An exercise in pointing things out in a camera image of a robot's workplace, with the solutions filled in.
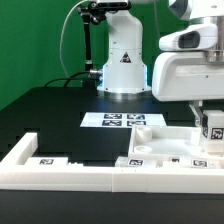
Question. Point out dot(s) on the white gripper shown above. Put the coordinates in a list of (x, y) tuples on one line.
[(186, 76)]

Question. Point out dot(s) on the white square tabletop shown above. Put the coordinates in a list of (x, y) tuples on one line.
[(158, 142)]

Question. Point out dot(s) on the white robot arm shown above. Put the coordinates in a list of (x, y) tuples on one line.
[(124, 71)]

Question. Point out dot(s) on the white tag sheet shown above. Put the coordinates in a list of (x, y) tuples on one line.
[(121, 120)]

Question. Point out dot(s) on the white U-shaped obstacle fence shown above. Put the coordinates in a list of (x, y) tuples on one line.
[(15, 175)]

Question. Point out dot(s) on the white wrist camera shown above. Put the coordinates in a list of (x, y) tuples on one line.
[(195, 37)]

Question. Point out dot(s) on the black camera pole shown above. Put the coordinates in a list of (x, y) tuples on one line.
[(90, 14)]

